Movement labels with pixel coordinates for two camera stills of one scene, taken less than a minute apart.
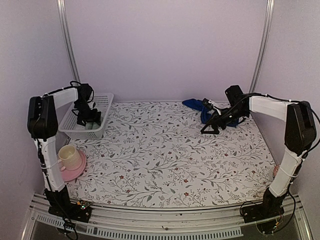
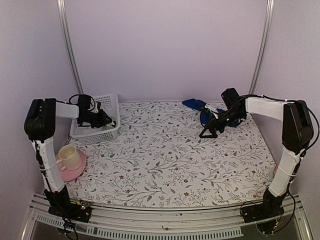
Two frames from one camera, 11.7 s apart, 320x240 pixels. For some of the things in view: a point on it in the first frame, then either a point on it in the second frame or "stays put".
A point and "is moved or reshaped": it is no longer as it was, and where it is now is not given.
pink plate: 68,175 stays put
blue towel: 205,114 stays put
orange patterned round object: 276,169 stays put
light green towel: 91,125 is moved or reshaped
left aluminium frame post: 67,35 stays put
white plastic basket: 70,126 is moved or reshaped
